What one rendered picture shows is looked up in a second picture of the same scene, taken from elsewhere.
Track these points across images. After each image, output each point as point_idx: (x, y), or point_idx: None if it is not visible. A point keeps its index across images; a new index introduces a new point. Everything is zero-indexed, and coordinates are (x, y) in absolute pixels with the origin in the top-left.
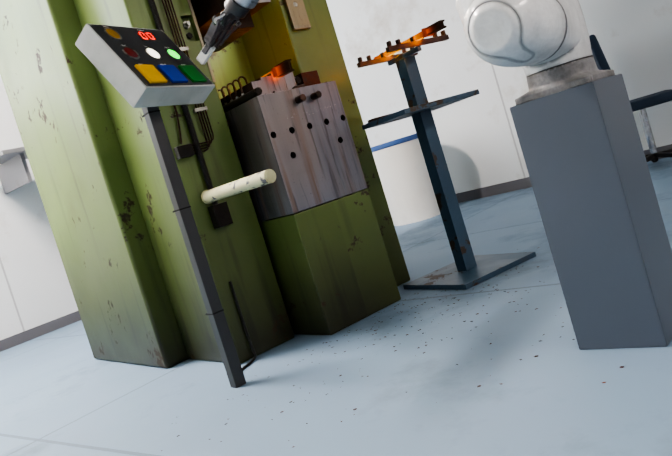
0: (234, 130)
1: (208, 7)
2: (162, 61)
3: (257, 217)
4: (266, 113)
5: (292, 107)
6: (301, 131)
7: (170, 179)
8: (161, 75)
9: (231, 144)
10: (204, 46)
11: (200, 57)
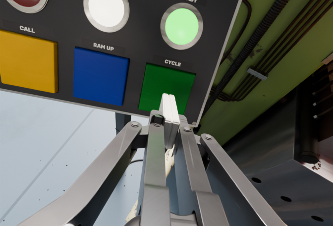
0: (276, 110)
1: None
2: (112, 38)
3: (226, 144)
4: (277, 172)
5: (327, 202)
6: (296, 208)
7: (115, 115)
8: (49, 77)
9: (253, 115)
10: (149, 119)
11: (160, 105)
